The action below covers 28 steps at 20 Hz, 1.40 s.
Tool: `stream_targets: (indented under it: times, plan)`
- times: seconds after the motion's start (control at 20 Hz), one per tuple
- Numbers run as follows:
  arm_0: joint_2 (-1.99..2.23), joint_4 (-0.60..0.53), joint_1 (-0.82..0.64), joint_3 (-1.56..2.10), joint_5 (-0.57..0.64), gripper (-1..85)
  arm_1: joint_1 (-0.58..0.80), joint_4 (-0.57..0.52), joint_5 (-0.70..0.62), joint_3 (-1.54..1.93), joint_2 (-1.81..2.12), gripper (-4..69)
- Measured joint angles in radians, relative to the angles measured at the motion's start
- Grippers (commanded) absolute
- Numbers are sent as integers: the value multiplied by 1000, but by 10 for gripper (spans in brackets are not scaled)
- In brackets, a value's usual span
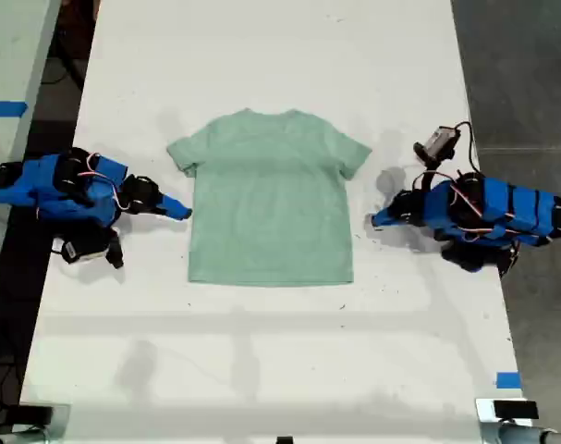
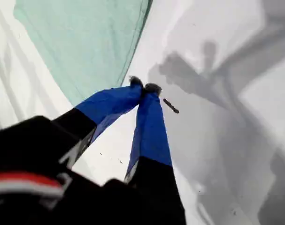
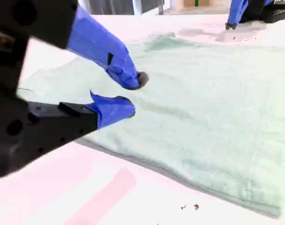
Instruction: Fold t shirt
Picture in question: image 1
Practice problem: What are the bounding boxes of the grey metal pipe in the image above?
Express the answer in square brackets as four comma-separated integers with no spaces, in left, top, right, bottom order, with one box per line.
[480,421,561,444]
[0,425,50,444]

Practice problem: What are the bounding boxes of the black camera cable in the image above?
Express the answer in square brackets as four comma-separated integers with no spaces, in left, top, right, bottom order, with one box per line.
[453,120,483,178]

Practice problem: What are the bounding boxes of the curved black camera stalk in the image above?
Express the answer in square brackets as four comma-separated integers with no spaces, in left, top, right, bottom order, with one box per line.
[417,156,443,191]

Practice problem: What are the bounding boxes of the black camera box white label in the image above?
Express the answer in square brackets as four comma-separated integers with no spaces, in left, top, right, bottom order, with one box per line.
[52,226,111,265]

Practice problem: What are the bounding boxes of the black grey camera box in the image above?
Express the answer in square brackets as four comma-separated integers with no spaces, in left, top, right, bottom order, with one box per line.
[413,125,462,164]

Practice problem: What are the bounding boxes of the white side table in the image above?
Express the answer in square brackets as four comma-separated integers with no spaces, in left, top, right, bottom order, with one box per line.
[0,0,63,297]

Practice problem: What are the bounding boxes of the long blue tape strip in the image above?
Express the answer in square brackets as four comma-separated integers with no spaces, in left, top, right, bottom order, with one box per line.
[0,100,29,118]

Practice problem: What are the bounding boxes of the small black box grey bracket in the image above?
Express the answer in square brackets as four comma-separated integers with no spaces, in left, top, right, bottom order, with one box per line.
[17,402,72,434]

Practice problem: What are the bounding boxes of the short black camera stalk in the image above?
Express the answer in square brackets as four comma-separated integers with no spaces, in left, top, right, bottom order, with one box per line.
[104,229,126,270]

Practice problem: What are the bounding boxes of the short blue tape strip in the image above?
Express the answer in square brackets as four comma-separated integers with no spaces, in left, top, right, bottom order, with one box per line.
[495,371,522,390]

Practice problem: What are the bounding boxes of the black floor cable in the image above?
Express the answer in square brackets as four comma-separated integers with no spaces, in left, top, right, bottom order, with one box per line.
[42,43,85,92]

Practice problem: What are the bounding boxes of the small black box white bracket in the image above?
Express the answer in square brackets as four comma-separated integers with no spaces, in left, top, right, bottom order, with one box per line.
[474,397,541,425]

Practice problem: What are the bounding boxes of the pale green T-shirt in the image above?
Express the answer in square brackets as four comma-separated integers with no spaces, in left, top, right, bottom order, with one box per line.
[165,107,373,289]

